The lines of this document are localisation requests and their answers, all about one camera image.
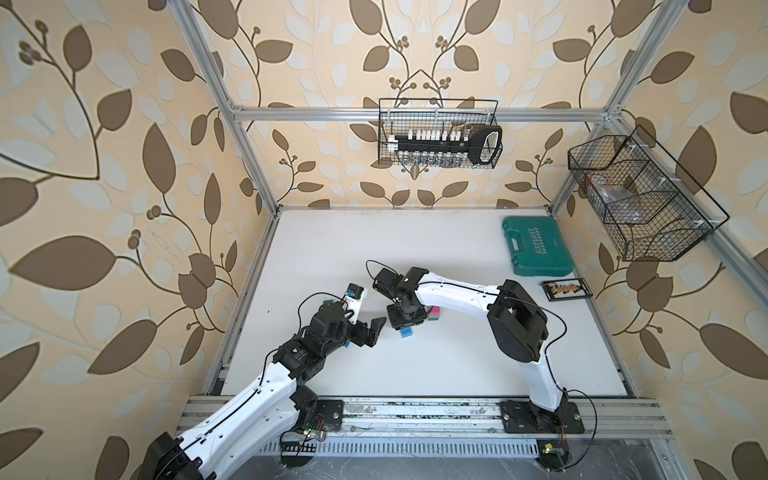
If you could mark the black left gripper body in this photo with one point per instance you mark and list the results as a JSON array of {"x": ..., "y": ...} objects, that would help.
[{"x": 348, "y": 335}]

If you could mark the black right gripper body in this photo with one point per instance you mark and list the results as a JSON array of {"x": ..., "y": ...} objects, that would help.
[{"x": 400, "y": 317}]

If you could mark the small lego bricks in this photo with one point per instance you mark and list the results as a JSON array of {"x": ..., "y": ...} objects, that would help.
[{"x": 433, "y": 314}]

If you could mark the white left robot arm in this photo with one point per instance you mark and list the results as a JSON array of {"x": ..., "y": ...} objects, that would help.
[{"x": 276, "y": 402}]

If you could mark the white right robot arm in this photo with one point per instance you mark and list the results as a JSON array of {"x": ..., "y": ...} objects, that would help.
[{"x": 518, "y": 324}]

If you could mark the green plastic tool case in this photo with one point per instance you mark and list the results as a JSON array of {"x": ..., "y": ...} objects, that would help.
[{"x": 536, "y": 247}]

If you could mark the black battery charging board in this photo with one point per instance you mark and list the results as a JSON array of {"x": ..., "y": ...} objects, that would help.
[{"x": 566, "y": 289}]

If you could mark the black socket tool set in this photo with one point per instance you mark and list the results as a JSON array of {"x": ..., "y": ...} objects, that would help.
[{"x": 468, "y": 146}]

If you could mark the plastic bag in basket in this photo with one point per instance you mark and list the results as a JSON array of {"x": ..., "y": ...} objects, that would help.
[{"x": 613, "y": 204}]

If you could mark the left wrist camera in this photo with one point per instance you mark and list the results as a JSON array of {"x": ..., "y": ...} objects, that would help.
[{"x": 355, "y": 297}]

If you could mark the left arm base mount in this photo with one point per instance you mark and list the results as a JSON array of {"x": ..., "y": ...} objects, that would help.
[{"x": 318, "y": 414}]

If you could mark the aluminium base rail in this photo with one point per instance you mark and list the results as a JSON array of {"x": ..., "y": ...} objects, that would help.
[{"x": 465, "y": 428}]

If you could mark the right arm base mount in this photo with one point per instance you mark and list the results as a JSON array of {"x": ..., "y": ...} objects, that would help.
[{"x": 523, "y": 417}]

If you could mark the back wire basket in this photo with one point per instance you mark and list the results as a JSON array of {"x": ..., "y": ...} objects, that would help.
[{"x": 398, "y": 115}]

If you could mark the wire basket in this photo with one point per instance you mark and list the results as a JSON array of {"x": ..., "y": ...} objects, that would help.
[
  {"x": 398, "y": 115},
  {"x": 680, "y": 212}
]

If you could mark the right wire basket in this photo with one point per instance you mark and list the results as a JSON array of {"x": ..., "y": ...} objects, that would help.
[{"x": 680, "y": 212}]

